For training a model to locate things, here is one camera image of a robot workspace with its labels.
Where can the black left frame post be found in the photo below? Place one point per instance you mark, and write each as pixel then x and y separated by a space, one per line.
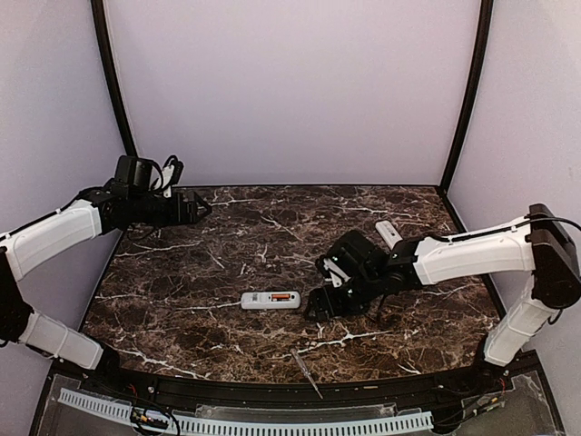
pixel 119 95

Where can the black right frame post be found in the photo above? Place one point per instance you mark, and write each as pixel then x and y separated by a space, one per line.
pixel 470 94

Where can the white slotted cable duct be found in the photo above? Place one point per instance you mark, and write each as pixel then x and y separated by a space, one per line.
pixel 217 420

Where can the white remote control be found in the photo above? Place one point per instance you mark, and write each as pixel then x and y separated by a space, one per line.
pixel 388 233
pixel 262 301

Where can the black front table rail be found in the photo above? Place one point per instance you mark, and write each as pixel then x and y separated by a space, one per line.
pixel 437 389

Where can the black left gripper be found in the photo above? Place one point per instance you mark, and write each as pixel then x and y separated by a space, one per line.
pixel 188 215

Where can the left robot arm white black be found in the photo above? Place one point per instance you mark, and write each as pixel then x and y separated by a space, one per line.
pixel 49 266

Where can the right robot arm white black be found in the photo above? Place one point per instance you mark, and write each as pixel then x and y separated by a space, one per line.
pixel 360 272

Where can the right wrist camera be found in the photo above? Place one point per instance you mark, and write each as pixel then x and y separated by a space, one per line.
pixel 331 271

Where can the screwdriver with clear handle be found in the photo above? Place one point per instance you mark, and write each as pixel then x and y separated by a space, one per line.
pixel 306 372

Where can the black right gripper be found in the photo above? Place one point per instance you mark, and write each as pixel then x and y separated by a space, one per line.
pixel 335 308

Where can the black frame post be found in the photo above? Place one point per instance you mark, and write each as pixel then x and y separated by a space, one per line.
pixel 470 94
pixel 119 95

